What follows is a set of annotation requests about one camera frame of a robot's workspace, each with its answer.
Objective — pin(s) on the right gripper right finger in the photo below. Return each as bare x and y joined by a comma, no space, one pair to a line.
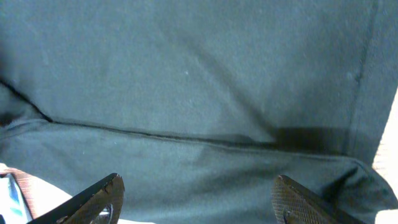
294,203

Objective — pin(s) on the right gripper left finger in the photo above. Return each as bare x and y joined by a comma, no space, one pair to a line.
100,203

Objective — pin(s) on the black t-shirt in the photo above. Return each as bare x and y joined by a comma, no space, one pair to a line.
200,105

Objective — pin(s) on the light blue garment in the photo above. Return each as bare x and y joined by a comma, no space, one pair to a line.
14,209

